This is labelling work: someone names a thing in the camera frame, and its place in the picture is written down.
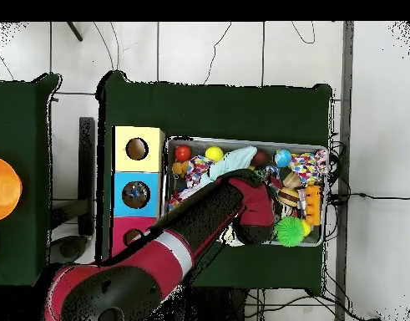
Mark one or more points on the mint green cloth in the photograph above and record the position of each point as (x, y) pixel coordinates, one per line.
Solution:
(234, 160)

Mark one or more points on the crushed clear plastic bottle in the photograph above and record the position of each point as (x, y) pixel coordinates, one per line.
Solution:
(136, 194)

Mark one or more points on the green spiky ball with eyes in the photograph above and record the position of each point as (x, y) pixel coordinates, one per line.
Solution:
(288, 231)

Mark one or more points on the orange ladder-shaped block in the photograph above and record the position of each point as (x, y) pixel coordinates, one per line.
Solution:
(313, 204)

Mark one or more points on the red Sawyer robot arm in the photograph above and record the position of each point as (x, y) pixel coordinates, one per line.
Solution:
(151, 260)

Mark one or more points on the wooden three-hole box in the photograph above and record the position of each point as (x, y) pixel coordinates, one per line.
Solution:
(151, 160)

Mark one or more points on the yellow ball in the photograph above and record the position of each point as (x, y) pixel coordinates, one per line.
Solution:
(306, 228)
(214, 154)

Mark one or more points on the red orange ball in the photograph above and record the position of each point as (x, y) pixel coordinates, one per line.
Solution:
(183, 153)

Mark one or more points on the brown toy football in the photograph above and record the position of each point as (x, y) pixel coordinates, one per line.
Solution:
(259, 158)

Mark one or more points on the globe print ball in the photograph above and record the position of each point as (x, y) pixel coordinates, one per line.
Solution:
(283, 157)

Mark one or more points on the black panel stand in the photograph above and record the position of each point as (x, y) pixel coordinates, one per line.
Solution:
(86, 174)

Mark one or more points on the dark green side tablecloth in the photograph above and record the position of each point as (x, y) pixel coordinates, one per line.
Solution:
(21, 133)

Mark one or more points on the orange bowl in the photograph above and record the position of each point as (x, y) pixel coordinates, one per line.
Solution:
(2, 189)

